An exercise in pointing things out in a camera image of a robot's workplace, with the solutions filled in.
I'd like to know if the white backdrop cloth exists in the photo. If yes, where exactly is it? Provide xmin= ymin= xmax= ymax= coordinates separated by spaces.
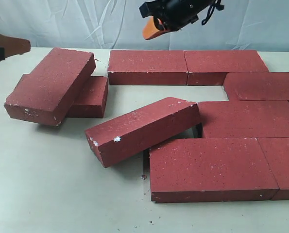
xmin=0 ymin=0 xmax=289 ymax=51

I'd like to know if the red brick third row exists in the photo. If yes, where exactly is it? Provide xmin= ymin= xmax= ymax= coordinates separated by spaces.
xmin=198 ymin=100 xmax=289 ymax=138

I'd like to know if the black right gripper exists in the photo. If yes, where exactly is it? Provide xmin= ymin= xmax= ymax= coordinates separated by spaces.
xmin=139 ymin=0 xmax=217 ymax=40

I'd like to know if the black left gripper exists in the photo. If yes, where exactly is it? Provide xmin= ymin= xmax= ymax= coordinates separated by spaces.
xmin=0 ymin=34 xmax=31 ymax=61

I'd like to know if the red brick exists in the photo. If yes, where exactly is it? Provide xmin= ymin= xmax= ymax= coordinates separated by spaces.
xmin=108 ymin=50 xmax=188 ymax=85
xmin=85 ymin=97 xmax=201 ymax=167
xmin=150 ymin=138 xmax=279 ymax=203
xmin=184 ymin=50 xmax=269 ymax=86
xmin=4 ymin=48 xmax=96 ymax=126
xmin=258 ymin=138 xmax=289 ymax=200

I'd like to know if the red brick second row right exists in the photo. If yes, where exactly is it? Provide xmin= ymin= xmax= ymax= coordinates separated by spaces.
xmin=223 ymin=72 xmax=289 ymax=102

